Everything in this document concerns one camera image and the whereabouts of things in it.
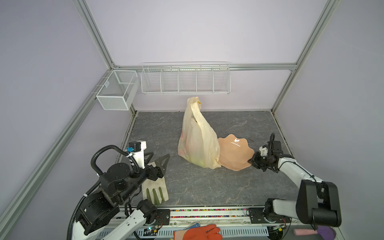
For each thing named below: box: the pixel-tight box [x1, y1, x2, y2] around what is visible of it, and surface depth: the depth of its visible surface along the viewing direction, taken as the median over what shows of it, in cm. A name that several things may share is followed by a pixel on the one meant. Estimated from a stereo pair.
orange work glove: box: [174, 223, 223, 240], surface depth 70 cm
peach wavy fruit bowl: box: [218, 134, 255, 172], surface depth 98 cm
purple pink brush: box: [292, 225, 337, 240], surface depth 70 cm
